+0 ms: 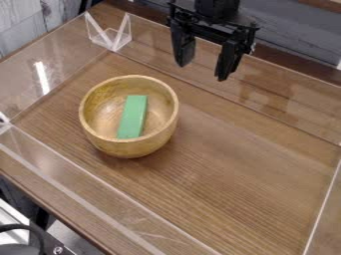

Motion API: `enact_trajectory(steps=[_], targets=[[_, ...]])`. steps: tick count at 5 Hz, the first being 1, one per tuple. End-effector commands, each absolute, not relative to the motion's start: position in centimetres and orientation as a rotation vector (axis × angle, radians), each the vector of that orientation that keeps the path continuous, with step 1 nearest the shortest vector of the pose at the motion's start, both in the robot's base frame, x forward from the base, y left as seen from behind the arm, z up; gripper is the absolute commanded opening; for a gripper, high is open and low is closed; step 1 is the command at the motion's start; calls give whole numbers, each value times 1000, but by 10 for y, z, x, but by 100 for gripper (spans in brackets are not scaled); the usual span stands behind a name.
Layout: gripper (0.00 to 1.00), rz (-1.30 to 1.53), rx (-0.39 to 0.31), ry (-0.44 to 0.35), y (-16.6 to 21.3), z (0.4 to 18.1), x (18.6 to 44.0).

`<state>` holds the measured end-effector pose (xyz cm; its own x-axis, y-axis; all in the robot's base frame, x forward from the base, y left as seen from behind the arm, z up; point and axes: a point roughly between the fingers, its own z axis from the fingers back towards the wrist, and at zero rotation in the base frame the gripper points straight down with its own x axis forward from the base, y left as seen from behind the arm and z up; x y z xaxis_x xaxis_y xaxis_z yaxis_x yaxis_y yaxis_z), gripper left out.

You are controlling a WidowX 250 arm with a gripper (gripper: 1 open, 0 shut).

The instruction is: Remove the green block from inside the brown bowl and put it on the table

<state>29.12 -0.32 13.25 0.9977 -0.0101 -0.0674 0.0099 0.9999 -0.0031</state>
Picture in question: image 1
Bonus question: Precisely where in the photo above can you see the clear acrylic corner bracket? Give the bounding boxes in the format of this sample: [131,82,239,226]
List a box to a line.
[84,12,132,52]

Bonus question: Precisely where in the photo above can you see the black metal frame bracket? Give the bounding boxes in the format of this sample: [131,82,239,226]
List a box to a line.
[24,219,78,255]

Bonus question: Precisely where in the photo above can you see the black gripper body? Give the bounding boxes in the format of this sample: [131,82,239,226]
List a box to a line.
[168,0,259,53]

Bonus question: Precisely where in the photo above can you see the brown wooden bowl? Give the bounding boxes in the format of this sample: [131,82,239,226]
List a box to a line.
[79,75,179,158]

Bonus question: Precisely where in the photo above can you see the green rectangular block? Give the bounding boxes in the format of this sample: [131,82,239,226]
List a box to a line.
[118,95,148,139]

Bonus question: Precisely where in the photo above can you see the black cable bottom left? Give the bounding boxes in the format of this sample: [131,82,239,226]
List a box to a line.
[0,223,48,255]

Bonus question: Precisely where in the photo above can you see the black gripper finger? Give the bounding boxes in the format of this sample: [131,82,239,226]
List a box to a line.
[170,21,195,67]
[214,40,242,82]

